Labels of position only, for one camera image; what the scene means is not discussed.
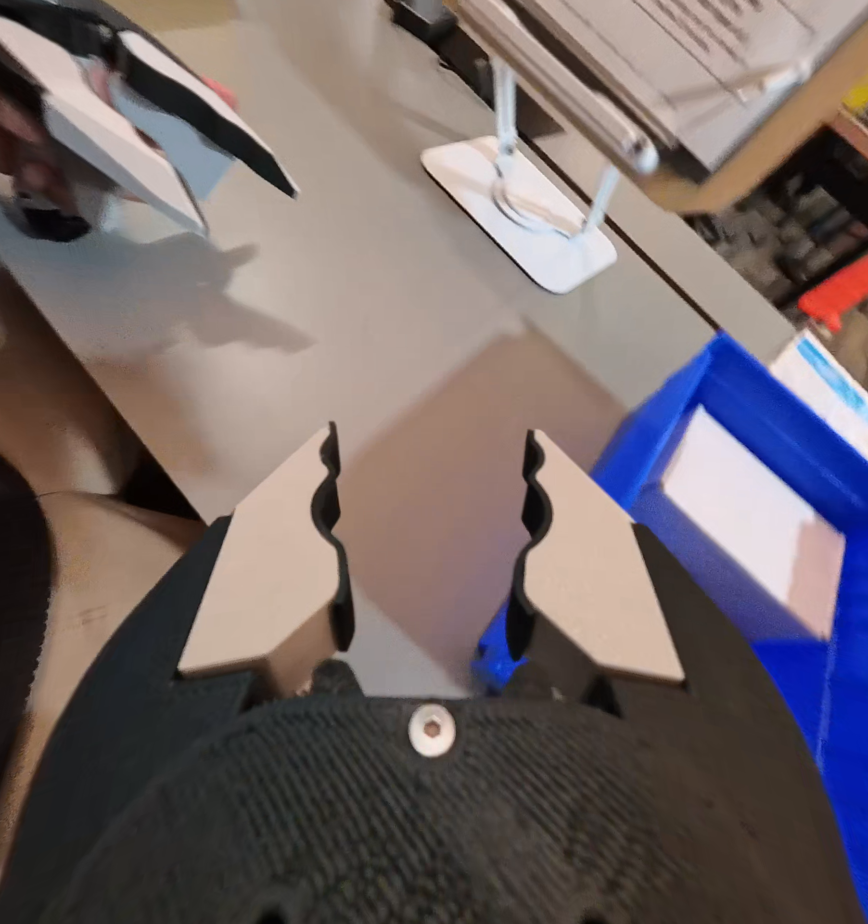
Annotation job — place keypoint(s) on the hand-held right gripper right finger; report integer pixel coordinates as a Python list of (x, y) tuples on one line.
[(593, 592)]

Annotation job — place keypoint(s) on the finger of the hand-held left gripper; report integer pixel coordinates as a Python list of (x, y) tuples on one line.
[(116, 159), (181, 79)]

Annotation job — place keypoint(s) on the blue-bordered paper sheet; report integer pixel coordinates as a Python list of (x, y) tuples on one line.
[(838, 404)]

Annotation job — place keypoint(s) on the person's beige pants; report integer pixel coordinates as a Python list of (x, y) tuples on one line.
[(102, 577)]

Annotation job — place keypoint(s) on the printed instruction sheet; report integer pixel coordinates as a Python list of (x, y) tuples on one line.
[(694, 43)]

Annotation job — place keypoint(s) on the person's left hand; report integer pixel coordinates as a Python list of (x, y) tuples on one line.
[(8, 137)]

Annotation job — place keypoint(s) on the white and wooden document stand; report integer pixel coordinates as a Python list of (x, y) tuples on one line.
[(549, 252)]

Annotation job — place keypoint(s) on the red object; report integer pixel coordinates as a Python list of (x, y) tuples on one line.
[(852, 285)]

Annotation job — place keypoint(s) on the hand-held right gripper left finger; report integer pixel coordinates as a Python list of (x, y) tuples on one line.
[(261, 577)]

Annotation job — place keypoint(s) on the white cardboard mailer box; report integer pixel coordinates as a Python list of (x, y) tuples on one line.
[(737, 505)]

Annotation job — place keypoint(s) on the blue plastic bin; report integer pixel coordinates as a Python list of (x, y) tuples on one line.
[(867, 650)]

